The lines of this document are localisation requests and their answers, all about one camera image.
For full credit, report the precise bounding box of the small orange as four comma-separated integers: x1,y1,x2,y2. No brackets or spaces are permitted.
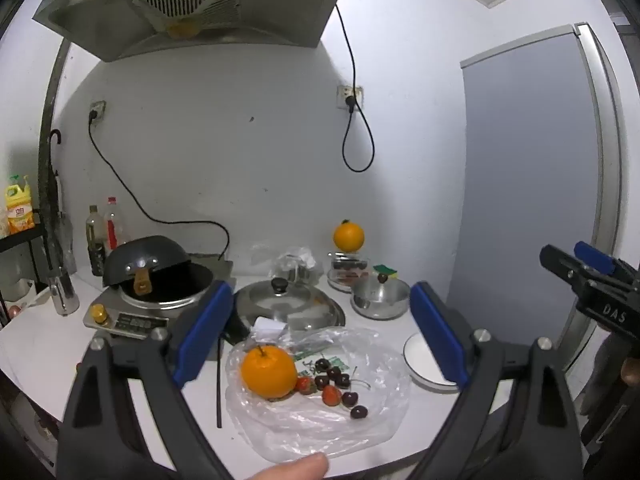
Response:
333,219,365,252

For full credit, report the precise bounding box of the black cooker power cable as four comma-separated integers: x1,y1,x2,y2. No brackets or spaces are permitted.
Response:
89,109,232,261

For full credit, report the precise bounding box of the small steel pot with lid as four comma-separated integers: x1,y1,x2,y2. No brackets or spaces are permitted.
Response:
351,272,412,321

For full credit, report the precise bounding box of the clear fruit container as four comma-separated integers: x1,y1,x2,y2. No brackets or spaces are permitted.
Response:
327,251,373,292

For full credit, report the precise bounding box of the glass lid with black knob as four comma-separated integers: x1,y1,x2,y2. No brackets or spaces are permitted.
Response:
235,276,346,331

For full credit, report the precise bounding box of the dark oil bottle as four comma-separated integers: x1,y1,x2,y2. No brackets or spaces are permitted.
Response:
86,205,107,277

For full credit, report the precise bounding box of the looped black power cable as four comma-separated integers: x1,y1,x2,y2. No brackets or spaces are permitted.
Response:
334,4,376,173

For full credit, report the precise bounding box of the glass jar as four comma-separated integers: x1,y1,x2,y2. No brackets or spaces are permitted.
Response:
48,267,81,317

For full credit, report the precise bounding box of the black umbrella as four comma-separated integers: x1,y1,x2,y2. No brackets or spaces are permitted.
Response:
42,129,68,281

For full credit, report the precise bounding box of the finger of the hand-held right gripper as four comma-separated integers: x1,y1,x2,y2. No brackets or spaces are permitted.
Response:
539,244,617,302
574,241,631,277

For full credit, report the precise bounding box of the steel induction cooker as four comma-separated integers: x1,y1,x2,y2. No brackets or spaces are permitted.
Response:
84,260,236,338

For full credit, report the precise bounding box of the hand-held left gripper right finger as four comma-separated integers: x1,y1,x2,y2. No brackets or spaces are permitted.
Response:
410,281,586,480

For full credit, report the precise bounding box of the crinkled clear bag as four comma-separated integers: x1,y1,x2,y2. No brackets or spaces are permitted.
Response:
250,242,323,286

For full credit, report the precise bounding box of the yellow detergent bottle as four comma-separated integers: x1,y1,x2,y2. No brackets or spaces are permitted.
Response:
5,174,37,235

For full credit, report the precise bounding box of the clear printed plastic bag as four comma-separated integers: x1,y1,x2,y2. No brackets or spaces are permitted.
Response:
225,326,412,463

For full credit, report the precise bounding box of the large orange with stem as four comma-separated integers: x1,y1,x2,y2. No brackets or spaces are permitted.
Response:
241,344,298,400

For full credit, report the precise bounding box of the steel range hood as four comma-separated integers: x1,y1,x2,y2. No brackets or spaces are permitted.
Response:
32,0,358,63

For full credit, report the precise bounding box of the person's left hand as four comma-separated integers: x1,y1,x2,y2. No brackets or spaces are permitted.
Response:
235,452,330,480

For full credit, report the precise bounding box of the grey blue refrigerator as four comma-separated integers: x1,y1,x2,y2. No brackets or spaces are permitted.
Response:
460,22,626,361

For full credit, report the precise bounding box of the black shelf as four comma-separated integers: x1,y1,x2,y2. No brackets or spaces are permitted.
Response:
0,222,46,331

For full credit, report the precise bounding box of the black wok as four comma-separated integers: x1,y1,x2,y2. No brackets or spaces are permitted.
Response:
102,235,192,295

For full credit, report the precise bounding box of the white wall outlet with plug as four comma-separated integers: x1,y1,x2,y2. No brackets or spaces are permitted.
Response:
337,85,365,111

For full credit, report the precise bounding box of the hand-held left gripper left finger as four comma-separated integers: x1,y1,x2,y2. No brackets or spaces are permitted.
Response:
56,280,236,480

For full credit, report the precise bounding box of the white plate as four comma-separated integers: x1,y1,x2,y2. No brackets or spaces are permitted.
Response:
403,332,461,393

